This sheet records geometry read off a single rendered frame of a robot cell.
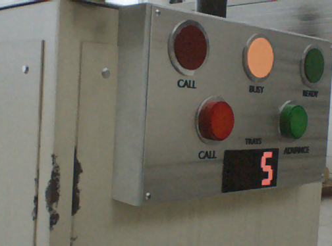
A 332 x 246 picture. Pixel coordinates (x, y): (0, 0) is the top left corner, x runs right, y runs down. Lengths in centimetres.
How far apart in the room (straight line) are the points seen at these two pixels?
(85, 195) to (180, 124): 8
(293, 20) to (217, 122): 23
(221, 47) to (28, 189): 18
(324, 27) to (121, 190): 29
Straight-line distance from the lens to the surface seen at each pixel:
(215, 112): 38
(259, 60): 43
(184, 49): 37
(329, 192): 470
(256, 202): 50
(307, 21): 57
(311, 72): 49
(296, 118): 47
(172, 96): 37
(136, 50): 36
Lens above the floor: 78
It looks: 3 degrees down
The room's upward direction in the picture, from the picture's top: 3 degrees clockwise
